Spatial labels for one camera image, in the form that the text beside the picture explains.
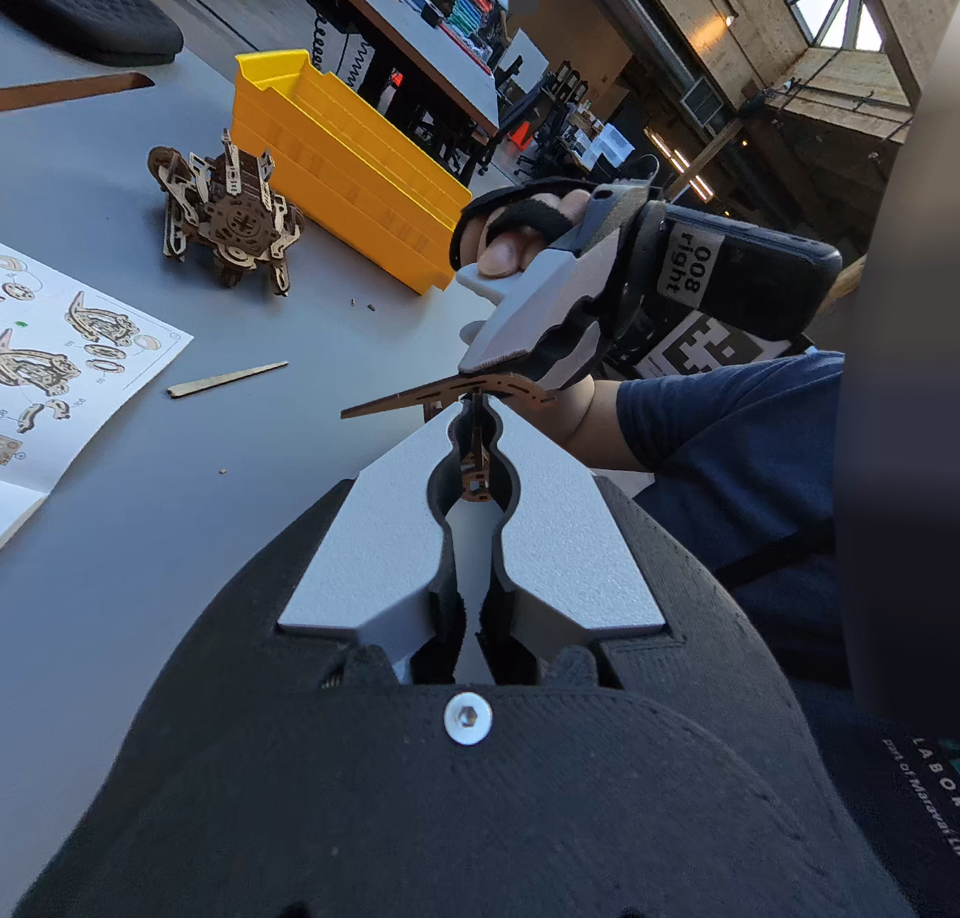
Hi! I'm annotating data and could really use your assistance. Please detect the stack of yellow plastic bins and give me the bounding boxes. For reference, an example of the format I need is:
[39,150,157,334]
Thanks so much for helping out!
[231,49,474,295]

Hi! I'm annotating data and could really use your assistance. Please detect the assembled wooden robot model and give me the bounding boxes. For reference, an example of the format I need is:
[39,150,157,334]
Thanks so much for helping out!
[146,129,305,297]

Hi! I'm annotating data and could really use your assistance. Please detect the model instruction booklet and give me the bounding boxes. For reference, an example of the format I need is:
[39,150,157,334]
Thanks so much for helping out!
[0,241,195,548]

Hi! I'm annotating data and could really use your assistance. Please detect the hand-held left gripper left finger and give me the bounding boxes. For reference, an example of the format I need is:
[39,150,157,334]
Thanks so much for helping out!
[277,399,460,687]

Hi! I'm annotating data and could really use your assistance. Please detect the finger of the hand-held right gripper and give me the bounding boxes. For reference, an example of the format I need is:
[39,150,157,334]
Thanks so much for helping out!
[527,324,600,393]
[457,231,625,376]

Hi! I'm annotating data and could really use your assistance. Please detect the colourful stacked bins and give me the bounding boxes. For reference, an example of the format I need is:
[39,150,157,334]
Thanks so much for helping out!
[442,0,498,43]

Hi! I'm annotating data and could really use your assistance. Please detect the person's right hand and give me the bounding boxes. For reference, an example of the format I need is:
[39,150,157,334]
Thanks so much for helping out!
[459,189,594,280]

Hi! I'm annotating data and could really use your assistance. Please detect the black mesh cushion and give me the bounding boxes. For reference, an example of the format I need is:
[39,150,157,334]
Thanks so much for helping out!
[0,0,185,68]

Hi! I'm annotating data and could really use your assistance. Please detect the tapered wooden stick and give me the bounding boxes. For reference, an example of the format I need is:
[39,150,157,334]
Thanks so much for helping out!
[166,360,290,399]

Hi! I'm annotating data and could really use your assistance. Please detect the long background desk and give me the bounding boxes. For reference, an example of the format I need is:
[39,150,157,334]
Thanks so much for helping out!
[306,0,502,143]

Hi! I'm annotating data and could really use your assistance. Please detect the curved wooden model assembly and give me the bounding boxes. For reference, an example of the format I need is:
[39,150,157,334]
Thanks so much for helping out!
[341,370,558,503]

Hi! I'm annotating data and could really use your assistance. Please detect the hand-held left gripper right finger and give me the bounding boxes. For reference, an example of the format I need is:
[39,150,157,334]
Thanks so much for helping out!
[487,396,667,685]

